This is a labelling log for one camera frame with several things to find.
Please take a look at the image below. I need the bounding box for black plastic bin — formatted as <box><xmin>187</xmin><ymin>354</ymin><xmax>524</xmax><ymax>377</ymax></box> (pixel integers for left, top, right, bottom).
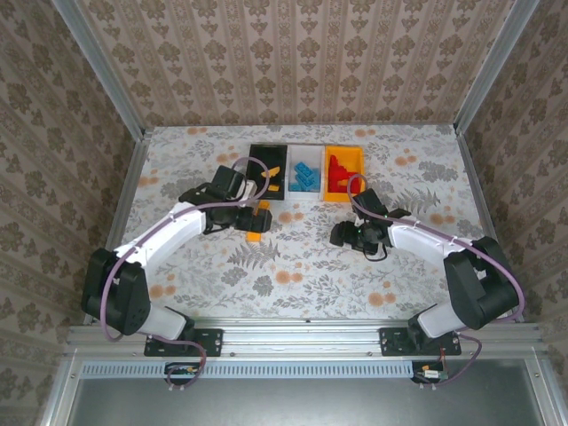
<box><xmin>245</xmin><ymin>144</ymin><xmax>289</xmax><ymax>201</ymax></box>

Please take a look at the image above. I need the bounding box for floral patterned table cover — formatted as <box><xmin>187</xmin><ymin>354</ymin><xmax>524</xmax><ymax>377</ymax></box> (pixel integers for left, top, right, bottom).
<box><xmin>88</xmin><ymin>123</ymin><xmax>525</xmax><ymax>320</ymax></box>

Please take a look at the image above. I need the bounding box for yellow plastic bin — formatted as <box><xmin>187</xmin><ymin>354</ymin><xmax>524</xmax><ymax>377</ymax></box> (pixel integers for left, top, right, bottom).
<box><xmin>321</xmin><ymin>146</ymin><xmax>366</xmax><ymax>203</ymax></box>

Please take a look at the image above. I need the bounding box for white plastic bin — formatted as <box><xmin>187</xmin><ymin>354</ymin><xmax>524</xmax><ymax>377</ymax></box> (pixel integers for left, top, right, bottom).
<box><xmin>285</xmin><ymin>145</ymin><xmax>326</xmax><ymax>201</ymax></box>

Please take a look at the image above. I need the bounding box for small connector circuit board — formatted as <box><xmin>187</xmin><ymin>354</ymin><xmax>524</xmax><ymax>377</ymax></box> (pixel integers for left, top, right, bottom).
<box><xmin>164</xmin><ymin>361</ymin><xmax>201</xmax><ymax>385</ymax></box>
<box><xmin>411</xmin><ymin>361</ymin><xmax>449</xmax><ymax>385</ymax></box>

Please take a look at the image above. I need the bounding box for grey metal panel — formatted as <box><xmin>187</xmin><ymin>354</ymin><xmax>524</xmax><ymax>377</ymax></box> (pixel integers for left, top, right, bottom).
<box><xmin>70</xmin><ymin>359</ymin><xmax>549</xmax><ymax>426</ymax></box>

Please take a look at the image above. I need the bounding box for aluminium side rail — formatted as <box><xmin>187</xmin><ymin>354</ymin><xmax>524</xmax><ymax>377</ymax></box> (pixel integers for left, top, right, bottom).
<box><xmin>456</xmin><ymin>126</ymin><xmax>527</xmax><ymax>323</ymax></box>
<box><xmin>83</xmin><ymin>130</ymin><xmax>154</xmax><ymax>325</ymax></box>

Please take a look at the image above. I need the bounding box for wide aluminium base rail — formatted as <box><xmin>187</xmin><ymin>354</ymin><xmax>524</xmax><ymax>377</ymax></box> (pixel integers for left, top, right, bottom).
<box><xmin>66</xmin><ymin>317</ymin><xmax>545</xmax><ymax>359</ymax></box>

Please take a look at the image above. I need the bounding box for white slotted cable duct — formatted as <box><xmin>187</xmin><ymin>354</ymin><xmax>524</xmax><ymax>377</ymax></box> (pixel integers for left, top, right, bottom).
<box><xmin>82</xmin><ymin>359</ymin><xmax>416</xmax><ymax>380</ymax></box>

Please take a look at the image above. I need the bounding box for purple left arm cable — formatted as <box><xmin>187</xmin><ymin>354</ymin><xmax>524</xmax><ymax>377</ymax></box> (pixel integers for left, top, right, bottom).
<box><xmin>100</xmin><ymin>155</ymin><xmax>271</xmax><ymax>394</ymax></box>

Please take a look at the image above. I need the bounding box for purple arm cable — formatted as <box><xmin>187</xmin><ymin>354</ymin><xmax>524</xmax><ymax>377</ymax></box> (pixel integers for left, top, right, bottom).
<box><xmin>100</xmin><ymin>155</ymin><xmax>271</xmax><ymax>394</ymax></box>
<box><xmin>346</xmin><ymin>173</ymin><xmax>527</xmax><ymax>391</ymax></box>

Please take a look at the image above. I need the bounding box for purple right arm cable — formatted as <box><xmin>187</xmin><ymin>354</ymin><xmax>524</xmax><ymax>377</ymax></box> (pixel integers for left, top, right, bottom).
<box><xmin>346</xmin><ymin>173</ymin><xmax>527</xmax><ymax>391</ymax></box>

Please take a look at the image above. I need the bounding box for aluminium frame post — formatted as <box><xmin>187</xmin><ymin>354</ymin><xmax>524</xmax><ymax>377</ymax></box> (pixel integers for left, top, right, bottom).
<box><xmin>51</xmin><ymin>0</ymin><xmax>147</xmax><ymax>141</ymax></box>
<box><xmin>453</xmin><ymin>0</ymin><xmax>542</xmax><ymax>134</ymax></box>

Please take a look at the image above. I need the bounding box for aluminium frame bar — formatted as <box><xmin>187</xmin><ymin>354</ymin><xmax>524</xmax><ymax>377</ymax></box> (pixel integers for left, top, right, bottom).
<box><xmin>37</xmin><ymin>354</ymin><xmax>83</xmax><ymax>426</ymax></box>
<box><xmin>525</xmin><ymin>354</ymin><xmax>567</xmax><ymax>426</ymax></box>

